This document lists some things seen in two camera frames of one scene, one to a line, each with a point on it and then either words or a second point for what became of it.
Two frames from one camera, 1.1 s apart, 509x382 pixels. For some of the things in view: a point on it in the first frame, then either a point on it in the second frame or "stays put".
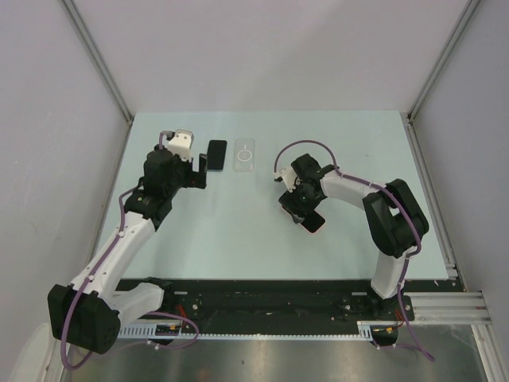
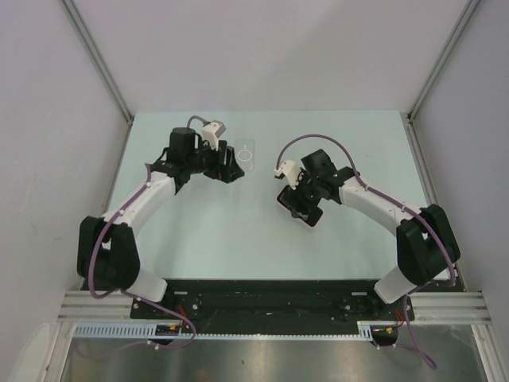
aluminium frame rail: x=449 y=307 stays put
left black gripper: x=194 y=178 → x=227 y=172
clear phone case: x=244 y=155 stays put
